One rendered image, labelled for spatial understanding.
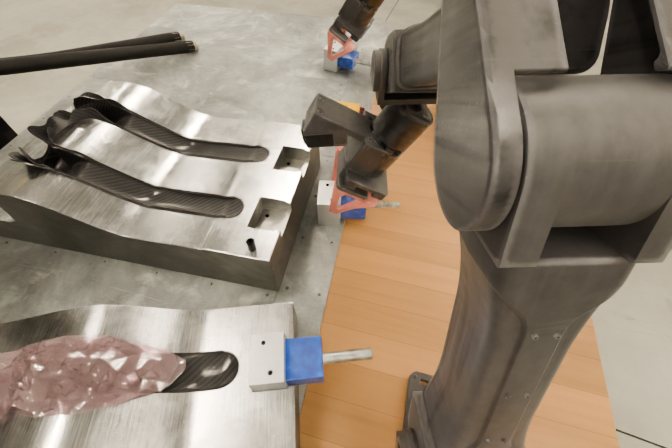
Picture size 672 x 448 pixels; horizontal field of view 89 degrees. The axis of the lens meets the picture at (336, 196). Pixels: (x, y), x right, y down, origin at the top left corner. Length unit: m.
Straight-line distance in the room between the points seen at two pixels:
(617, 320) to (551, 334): 1.49
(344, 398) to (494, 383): 0.27
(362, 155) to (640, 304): 1.49
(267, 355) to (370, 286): 0.19
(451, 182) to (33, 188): 0.52
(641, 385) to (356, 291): 1.26
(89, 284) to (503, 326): 0.55
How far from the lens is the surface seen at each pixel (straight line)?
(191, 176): 0.56
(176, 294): 0.55
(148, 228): 0.52
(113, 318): 0.46
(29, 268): 0.70
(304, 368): 0.41
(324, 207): 0.53
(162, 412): 0.44
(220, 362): 0.45
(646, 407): 1.61
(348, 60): 0.88
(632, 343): 1.68
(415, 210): 0.60
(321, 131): 0.42
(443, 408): 0.29
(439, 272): 0.55
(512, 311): 0.18
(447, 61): 0.17
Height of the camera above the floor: 1.26
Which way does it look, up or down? 51 degrees down
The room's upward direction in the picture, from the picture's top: straight up
